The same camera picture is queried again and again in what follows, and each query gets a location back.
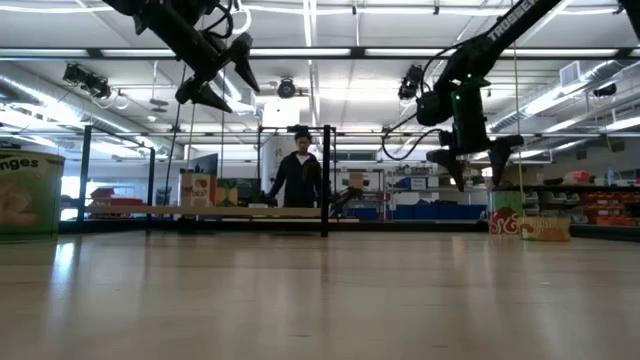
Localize dark green label can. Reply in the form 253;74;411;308
215;178;239;208

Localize dark storage shelf unit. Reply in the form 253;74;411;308
492;169;640;229

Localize tomato label can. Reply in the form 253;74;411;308
180;172;218;209

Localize orange storage bins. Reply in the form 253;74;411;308
582;192;640;226

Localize red box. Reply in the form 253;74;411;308
89;187;147;208

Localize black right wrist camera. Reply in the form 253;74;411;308
415;89;454;127

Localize round black overhead camera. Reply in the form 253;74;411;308
276;77;298;100

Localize short yellow label can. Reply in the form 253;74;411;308
518;215;572;243

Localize pineapple label can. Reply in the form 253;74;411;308
488;189;525;236

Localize black aluminium rig frame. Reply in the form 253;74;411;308
58;218;640;242

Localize white hanging cable loop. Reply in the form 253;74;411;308
233;0;253;36

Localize long blue storage bin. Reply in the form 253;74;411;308
392;203;489;221

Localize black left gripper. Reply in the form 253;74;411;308
174;28;262;115

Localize person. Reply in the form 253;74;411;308
267;130;324;209

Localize black ceiling-hung device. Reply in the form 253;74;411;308
62;62;112;100
397;63;425;101

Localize metal storage rack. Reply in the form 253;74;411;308
339;164;494;222

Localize green oranges label can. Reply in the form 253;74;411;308
0;148;67;244

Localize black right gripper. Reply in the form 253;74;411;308
425;82;526;194

